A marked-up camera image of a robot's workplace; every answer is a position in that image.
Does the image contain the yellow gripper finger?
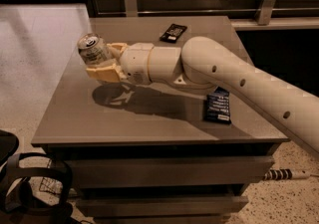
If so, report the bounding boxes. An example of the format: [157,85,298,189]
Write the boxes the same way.
[86,64,127,83]
[107,43,128,59]

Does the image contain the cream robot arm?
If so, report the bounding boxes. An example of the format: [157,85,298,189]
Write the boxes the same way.
[86,37,319,157]

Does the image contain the black snack packet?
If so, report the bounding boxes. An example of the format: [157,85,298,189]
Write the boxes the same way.
[159,24,187,43]

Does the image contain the grey drawer cabinet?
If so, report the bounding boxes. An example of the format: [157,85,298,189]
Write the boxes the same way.
[30,15,290,224]

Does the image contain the blue snack bar wrapper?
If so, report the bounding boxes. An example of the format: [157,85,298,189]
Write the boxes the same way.
[203,88,231,124]

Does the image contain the upper grey drawer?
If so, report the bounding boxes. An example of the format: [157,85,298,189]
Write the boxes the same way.
[68,156,274,189]

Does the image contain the grey drawer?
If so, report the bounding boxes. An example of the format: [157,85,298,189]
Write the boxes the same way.
[68,156,274,189]
[76,196,248,217]

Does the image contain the black office chair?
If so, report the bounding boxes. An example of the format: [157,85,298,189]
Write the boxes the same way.
[0,130,74,224]

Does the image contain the lower grey drawer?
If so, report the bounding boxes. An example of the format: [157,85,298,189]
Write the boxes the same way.
[76,196,248,217]

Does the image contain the horizontal metal rail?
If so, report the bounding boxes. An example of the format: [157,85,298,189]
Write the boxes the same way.
[96,7,319,17]

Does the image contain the right metal wall bracket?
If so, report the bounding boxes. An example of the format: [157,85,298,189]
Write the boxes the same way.
[255,0,276,26]

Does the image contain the black white striped cable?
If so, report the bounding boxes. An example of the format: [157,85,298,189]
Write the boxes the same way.
[263,168,311,181]

